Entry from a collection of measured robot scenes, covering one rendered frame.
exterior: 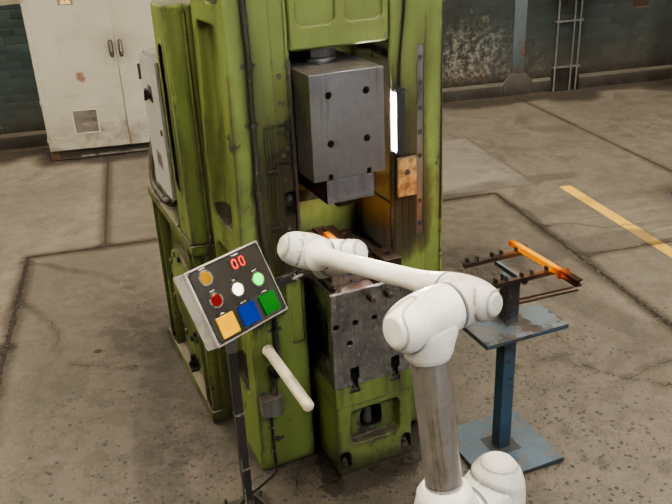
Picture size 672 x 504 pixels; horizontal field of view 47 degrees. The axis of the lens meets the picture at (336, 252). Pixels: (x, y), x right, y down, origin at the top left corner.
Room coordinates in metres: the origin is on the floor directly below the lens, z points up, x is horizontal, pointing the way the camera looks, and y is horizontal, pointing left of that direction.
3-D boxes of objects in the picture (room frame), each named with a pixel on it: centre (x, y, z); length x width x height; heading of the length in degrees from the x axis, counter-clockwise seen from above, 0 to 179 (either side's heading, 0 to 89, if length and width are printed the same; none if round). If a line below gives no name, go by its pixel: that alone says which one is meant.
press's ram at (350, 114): (2.99, -0.02, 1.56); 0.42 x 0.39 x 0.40; 23
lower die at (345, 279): (2.97, 0.01, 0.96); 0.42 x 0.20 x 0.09; 23
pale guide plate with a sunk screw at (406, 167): (3.02, -0.31, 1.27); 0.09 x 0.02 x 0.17; 113
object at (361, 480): (2.73, -0.09, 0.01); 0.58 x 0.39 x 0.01; 113
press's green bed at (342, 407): (3.00, -0.03, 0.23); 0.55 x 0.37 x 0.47; 23
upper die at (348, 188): (2.97, 0.01, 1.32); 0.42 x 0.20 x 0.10; 23
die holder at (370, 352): (3.00, -0.03, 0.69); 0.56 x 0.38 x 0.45; 23
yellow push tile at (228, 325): (2.32, 0.39, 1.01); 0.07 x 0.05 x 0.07; 138
